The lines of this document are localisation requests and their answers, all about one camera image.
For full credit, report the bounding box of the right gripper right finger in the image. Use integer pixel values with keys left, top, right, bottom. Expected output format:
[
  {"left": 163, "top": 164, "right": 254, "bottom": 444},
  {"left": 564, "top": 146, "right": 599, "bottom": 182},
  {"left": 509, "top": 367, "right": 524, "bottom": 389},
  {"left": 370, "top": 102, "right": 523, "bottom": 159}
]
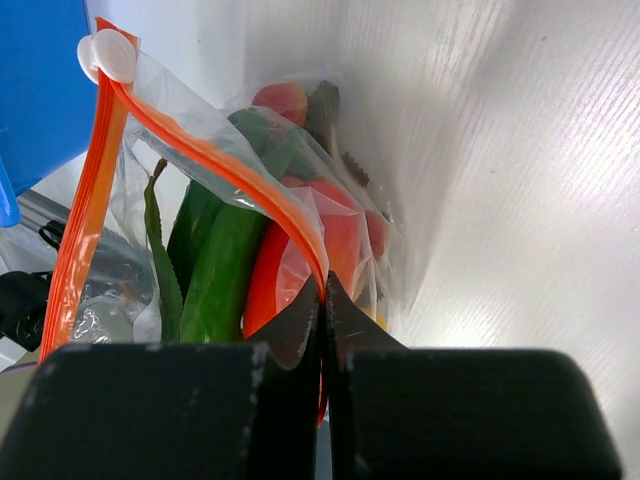
[{"left": 323, "top": 275, "right": 623, "bottom": 479}]

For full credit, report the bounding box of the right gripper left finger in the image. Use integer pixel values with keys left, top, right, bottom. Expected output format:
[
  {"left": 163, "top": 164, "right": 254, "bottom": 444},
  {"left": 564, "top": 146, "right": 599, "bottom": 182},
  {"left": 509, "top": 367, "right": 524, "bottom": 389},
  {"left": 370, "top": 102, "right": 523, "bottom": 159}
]
[{"left": 1, "top": 281, "right": 321, "bottom": 479}]

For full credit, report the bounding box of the yellow mango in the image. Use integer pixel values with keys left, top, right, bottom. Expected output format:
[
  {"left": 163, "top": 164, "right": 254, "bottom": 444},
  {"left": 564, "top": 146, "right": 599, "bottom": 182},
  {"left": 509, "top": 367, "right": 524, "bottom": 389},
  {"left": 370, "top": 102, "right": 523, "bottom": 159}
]
[{"left": 355, "top": 278, "right": 389, "bottom": 332}]

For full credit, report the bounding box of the red orange mango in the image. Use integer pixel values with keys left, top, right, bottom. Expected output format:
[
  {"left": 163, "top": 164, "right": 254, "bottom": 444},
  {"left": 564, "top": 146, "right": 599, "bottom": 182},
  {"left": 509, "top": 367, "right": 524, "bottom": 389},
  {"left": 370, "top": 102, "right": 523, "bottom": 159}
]
[{"left": 242, "top": 175, "right": 370, "bottom": 338}]

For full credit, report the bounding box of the green cucumber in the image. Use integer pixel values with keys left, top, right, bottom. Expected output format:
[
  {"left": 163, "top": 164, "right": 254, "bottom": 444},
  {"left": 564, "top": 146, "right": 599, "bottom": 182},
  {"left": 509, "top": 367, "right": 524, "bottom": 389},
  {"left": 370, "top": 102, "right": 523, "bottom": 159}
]
[{"left": 180, "top": 205, "right": 269, "bottom": 343}]

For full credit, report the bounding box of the clear zip bag orange zipper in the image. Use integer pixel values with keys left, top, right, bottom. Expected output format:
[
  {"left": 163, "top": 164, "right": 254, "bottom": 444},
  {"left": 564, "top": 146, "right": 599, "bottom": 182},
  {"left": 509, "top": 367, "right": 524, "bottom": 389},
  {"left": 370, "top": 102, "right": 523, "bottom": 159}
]
[{"left": 41, "top": 19, "right": 401, "bottom": 355}]

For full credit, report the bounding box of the green chili pepper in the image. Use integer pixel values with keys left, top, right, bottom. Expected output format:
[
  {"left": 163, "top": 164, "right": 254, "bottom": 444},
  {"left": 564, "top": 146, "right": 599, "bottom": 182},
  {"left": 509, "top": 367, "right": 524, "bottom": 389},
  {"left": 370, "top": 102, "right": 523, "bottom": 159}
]
[{"left": 167, "top": 180, "right": 224, "bottom": 299}]

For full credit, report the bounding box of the grey toy fish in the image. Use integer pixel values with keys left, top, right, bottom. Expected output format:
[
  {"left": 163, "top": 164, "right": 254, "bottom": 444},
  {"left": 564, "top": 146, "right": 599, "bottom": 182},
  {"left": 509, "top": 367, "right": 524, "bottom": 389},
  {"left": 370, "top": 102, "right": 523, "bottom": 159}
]
[{"left": 303, "top": 80, "right": 370, "bottom": 188}]

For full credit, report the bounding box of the blue plastic bin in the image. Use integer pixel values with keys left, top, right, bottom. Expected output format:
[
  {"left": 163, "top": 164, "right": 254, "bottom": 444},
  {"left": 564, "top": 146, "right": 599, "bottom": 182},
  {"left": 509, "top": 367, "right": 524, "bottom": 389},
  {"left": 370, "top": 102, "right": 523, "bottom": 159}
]
[{"left": 1, "top": 0, "right": 96, "bottom": 227}]

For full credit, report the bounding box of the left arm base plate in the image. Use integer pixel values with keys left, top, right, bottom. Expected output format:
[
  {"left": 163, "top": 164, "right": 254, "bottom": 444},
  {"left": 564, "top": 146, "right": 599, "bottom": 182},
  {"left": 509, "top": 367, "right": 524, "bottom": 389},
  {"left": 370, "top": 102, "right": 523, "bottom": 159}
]
[{"left": 0, "top": 271, "right": 52, "bottom": 352}]

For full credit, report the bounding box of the aluminium rail front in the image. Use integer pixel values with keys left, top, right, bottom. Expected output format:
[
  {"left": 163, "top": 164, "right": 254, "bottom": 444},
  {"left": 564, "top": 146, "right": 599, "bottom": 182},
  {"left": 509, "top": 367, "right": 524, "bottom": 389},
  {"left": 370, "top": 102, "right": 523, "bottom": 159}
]
[{"left": 1, "top": 190, "right": 69, "bottom": 274}]

